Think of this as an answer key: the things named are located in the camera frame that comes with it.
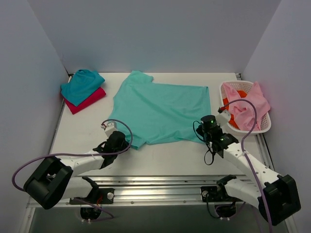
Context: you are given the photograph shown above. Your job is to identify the folded teal t-shirt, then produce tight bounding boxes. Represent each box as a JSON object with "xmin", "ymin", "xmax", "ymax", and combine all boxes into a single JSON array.
[{"xmin": 60, "ymin": 69, "xmax": 105, "ymax": 106}]

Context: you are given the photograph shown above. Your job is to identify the mint green t-shirt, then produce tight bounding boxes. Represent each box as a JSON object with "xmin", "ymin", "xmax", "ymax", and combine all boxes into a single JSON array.
[{"xmin": 109, "ymin": 71, "xmax": 211, "ymax": 149}]

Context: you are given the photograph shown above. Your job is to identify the orange t-shirt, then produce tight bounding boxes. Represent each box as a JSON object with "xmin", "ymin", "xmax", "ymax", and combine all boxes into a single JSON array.
[{"xmin": 222, "ymin": 89, "xmax": 250, "ymax": 128}]

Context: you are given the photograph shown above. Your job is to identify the pink t-shirt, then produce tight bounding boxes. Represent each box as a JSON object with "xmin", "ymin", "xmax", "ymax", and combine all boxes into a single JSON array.
[{"xmin": 222, "ymin": 82, "xmax": 271, "ymax": 131}]

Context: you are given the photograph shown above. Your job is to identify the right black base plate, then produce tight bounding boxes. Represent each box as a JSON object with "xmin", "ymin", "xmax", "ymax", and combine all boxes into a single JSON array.
[{"xmin": 200, "ymin": 185, "xmax": 242, "ymax": 202}]

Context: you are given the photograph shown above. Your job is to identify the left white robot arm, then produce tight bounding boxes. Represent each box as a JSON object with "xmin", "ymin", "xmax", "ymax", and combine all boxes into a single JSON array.
[{"xmin": 23, "ymin": 131, "xmax": 129, "ymax": 209}]

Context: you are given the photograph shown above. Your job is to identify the folded red t-shirt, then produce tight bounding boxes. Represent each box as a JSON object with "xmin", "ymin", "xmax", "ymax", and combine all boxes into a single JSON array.
[{"xmin": 64, "ymin": 87, "xmax": 106, "ymax": 115}]

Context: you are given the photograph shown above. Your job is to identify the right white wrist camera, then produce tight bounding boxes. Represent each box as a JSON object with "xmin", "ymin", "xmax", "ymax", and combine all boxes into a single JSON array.
[{"xmin": 215, "ymin": 109, "xmax": 231, "ymax": 127}]

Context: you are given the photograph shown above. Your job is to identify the white plastic laundry basket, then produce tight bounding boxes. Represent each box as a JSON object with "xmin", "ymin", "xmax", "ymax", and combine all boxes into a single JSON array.
[{"xmin": 220, "ymin": 81, "xmax": 271, "ymax": 135}]

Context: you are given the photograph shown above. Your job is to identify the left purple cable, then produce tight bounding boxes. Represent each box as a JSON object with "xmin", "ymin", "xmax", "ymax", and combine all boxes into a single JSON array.
[{"xmin": 11, "ymin": 118, "xmax": 133, "ymax": 192}]

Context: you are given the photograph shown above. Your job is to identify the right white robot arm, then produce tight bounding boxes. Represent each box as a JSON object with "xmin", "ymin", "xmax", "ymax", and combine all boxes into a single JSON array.
[{"xmin": 196, "ymin": 115, "xmax": 301, "ymax": 226}]

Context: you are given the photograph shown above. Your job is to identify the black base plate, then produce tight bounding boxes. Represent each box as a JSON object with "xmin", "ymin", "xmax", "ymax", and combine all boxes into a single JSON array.
[
  {"xmin": 69, "ymin": 188, "xmax": 115, "ymax": 205},
  {"xmin": 200, "ymin": 185, "xmax": 242, "ymax": 202}
]

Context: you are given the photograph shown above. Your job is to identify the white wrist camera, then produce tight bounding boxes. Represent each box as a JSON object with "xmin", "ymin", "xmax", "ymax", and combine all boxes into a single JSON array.
[
  {"xmin": 215, "ymin": 109, "xmax": 231, "ymax": 127},
  {"xmin": 101, "ymin": 121, "xmax": 117, "ymax": 137}
]

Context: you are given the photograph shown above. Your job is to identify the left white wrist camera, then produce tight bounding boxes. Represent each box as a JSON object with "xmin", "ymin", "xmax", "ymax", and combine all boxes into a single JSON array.
[{"xmin": 101, "ymin": 121, "xmax": 117, "ymax": 137}]

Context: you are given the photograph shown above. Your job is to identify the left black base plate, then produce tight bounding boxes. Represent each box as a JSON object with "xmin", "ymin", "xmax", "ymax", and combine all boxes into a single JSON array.
[{"xmin": 69, "ymin": 188, "xmax": 115, "ymax": 205}]

